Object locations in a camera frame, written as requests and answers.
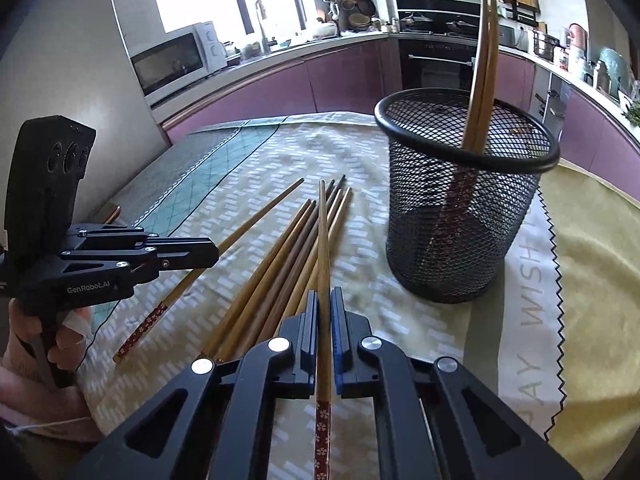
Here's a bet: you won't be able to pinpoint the steel stockpot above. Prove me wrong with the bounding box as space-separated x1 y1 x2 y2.
532 29 560 61

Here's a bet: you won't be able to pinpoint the steel kitchen faucet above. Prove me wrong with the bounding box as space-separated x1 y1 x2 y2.
254 0 273 53

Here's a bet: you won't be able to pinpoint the wooden chopstick floral end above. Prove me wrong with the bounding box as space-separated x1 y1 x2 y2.
430 0 493 261
112 177 306 365
440 0 501 261
314 179 334 480

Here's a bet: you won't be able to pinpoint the person's left hand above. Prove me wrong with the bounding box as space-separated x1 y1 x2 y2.
9 301 94 387

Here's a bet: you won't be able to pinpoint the grey refrigerator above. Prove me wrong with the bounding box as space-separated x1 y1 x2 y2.
0 0 170 241

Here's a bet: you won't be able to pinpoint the black wall rack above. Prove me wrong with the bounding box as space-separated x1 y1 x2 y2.
480 0 543 23

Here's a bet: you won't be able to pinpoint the green air fryer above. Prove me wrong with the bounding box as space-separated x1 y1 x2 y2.
597 47 632 96

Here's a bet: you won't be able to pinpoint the black wire mesh holder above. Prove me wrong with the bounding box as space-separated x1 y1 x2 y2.
374 87 562 305

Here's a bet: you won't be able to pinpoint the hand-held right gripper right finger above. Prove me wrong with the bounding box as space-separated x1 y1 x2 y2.
331 287 585 480

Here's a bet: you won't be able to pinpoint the white microwave oven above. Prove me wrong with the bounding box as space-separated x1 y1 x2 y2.
129 21 228 98

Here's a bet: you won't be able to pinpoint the built-in black oven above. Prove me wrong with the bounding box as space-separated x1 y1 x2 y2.
397 39 480 93

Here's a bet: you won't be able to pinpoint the black range hood stove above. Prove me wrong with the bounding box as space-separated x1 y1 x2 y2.
395 0 485 37

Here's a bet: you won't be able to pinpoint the bunch of wooden chopsticks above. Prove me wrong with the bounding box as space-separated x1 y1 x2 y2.
200 175 354 363

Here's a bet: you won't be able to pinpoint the phone with orange case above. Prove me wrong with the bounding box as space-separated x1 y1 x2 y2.
97 202 124 226

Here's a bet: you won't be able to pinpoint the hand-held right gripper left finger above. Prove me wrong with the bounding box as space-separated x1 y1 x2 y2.
65 289 321 480

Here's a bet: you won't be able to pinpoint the silver countertop appliance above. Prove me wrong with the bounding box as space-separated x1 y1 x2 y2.
498 19 530 52

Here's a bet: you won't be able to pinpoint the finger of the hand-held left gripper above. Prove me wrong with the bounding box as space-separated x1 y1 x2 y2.
66 224 220 257
58 245 218 287

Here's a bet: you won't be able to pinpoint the pink kitchen base cabinets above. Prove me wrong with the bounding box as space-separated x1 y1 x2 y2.
497 52 640 181
160 37 403 146

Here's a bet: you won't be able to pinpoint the patterned green yellow tablecloth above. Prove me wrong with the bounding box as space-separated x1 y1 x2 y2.
75 110 640 480

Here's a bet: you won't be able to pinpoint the pink kettle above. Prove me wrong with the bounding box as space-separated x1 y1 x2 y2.
567 22 591 48

